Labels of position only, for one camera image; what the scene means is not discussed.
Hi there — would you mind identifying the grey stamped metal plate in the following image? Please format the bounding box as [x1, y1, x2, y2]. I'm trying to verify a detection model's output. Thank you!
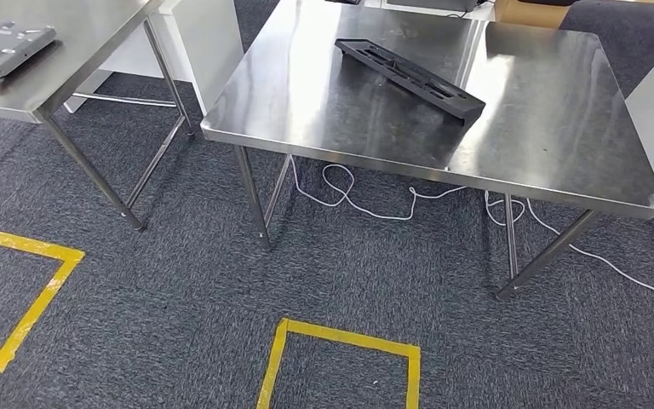
[0, 16, 58, 89]

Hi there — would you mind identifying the yellow floor tape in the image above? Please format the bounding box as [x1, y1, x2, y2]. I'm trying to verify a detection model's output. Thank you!
[255, 318, 422, 409]
[0, 227, 86, 374]

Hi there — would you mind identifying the long black plastic part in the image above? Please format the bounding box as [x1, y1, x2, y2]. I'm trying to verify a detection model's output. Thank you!
[334, 37, 486, 126]

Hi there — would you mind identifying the white floor cable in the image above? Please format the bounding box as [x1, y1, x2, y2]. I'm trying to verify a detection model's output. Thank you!
[289, 155, 654, 327]

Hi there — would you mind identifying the stainless steel workbench table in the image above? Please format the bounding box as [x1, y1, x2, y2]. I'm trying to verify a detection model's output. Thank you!
[199, 0, 654, 302]

